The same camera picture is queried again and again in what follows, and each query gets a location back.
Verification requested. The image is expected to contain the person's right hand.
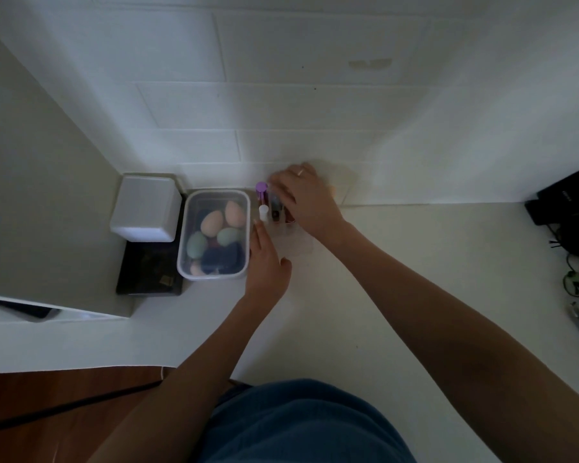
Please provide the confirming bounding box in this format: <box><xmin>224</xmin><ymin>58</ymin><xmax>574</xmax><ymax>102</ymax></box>
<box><xmin>269</xmin><ymin>162</ymin><xmax>346</xmax><ymax>244</ymax></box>

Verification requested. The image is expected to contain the person's left hand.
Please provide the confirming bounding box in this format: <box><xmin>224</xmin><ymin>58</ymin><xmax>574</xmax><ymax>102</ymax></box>
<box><xmin>244</xmin><ymin>221</ymin><xmax>293</xmax><ymax>304</ymax></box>

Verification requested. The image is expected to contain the person's left forearm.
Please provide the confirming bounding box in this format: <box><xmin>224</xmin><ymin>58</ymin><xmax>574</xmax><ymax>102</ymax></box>
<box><xmin>87</xmin><ymin>293</ymin><xmax>290</xmax><ymax>463</ymax></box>

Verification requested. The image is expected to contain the person's right forearm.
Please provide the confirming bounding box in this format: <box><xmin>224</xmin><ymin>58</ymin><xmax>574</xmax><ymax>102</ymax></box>
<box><xmin>315</xmin><ymin>219</ymin><xmax>579</xmax><ymax>463</ymax></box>

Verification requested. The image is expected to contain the clear acrylic organizer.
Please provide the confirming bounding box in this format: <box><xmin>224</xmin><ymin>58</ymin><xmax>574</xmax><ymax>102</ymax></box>
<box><xmin>264</xmin><ymin>160</ymin><xmax>359</xmax><ymax>257</ymax></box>

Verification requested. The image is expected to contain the pile of coloured makeup sponges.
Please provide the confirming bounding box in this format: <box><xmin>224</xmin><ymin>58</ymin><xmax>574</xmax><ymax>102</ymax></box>
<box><xmin>186</xmin><ymin>200</ymin><xmax>247</xmax><ymax>277</ymax></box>

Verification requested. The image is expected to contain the clear plastic storage container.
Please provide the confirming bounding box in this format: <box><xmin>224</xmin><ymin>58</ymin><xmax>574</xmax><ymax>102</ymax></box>
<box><xmin>176</xmin><ymin>189</ymin><xmax>251</xmax><ymax>281</ymax></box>

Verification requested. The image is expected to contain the black flat box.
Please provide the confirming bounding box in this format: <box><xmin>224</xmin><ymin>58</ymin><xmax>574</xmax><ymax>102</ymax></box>
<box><xmin>115</xmin><ymin>201</ymin><xmax>184</xmax><ymax>297</ymax></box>

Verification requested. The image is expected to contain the white square box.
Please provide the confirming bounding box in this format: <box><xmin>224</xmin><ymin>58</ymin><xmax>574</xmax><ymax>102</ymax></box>
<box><xmin>109</xmin><ymin>174</ymin><xmax>183</xmax><ymax>243</ymax></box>

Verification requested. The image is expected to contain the person's blue clothing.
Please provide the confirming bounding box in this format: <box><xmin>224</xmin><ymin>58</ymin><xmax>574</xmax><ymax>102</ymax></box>
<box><xmin>192</xmin><ymin>379</ymin><xmax>417</xmax><ymax>463</ymax></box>

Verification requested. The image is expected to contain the dark flat tablet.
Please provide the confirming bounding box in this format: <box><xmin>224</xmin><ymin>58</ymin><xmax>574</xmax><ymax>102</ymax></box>
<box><xmin>0</xmin><ymin>297</ymin><xmax>62</xmax><ymax>322</ymax></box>

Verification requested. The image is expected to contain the black electronic device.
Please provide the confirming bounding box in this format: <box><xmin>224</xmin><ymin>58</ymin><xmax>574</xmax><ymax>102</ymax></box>
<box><xmin>524</xmin><ymin>161</ymin><xmax>579</xmax><ymax>227</ymax></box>

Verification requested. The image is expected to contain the black floor cable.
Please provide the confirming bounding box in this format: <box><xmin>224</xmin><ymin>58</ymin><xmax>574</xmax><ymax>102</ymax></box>
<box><xmin>0</xmin><ymin>380</ymin><xmax>166</xmax><ymax>435</ymax></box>

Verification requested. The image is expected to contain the tangle of black cables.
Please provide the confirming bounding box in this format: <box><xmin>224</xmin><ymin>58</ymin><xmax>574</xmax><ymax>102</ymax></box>
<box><xmin>548</xmin><ymin>224</ymin><xmax>579</xmax><ymax>300</ymax></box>

